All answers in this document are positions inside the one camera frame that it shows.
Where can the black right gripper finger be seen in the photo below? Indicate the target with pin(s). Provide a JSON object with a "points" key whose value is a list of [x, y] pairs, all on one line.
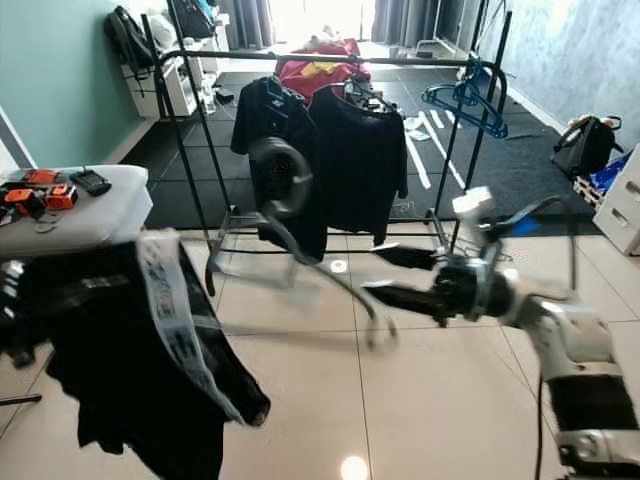
{"points": [[410, 257], [410, 303]]}

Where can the grey translucent plastic hanger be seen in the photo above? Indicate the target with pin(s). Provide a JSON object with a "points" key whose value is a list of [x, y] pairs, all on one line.
{"points": [[345, 278]]}

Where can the black shorts lettered waistband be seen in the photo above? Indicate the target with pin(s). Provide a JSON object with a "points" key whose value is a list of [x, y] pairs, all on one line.
{"points": [[150, 380]]}

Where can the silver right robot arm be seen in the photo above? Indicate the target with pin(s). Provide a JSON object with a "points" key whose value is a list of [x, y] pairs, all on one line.
{"points": [[580, 350]]}

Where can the blue plastic hanger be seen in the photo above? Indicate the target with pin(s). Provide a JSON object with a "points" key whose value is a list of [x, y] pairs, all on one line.
{"points": [[480, 110]]}

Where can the small white round disc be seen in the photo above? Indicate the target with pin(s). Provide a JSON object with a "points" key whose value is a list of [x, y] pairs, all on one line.
{"points": [[336, 267]]}

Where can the black floor mat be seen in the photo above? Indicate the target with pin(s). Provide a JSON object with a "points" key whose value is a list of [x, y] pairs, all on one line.
{"points": [[500, 190]]}

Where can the orange black device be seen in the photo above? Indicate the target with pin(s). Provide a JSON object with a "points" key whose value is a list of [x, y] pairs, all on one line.
{"points": [[62, 196], [20, 202]]}

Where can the grey upholstered ottoman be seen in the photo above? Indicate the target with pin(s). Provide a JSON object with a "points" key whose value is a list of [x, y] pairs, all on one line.
{"points": [[80, 215]]}

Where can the flat red orange case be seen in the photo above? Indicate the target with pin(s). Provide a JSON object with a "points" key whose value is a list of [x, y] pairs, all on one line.
{"points": [[40, 175]]}

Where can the black handheld device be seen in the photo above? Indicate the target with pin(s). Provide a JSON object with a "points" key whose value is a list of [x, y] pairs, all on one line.
{"points": [[91, 182]]}

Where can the white drawer unit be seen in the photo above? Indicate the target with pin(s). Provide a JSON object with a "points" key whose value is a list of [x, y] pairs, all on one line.
{"points": [[620, 205]]}

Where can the blue plastic bag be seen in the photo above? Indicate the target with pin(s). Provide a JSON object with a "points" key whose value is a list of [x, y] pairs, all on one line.
{"points": [[604, 177]]}

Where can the black duffel bag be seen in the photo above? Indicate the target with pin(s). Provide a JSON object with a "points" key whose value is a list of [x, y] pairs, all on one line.
{"points": [[585, 148]]}

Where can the black metal clothes rack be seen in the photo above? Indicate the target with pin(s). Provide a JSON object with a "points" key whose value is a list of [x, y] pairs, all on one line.
{"points": [[410, 64]]}

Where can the red yellow cloth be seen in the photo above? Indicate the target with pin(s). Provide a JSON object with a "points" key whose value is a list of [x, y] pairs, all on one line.
{"points": [[322, 80]]}

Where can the dark blue shirt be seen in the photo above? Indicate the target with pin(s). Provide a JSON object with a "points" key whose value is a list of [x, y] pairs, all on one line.
{"points": [[265, 110]]}

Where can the grey curtain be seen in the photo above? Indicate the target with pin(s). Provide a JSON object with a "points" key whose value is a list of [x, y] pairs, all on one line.
{"points": [[415, 22], [245, 22]]}

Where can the white shelf unit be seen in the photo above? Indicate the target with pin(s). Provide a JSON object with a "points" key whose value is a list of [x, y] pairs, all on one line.
{"points": [[165, 90]]}

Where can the black blue backpack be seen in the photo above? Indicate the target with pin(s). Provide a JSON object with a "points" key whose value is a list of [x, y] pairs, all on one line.
{"points": [[190, 18]]}

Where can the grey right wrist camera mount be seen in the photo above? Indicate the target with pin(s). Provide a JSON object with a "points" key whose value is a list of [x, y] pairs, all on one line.
{"points": [[472, 208]]}

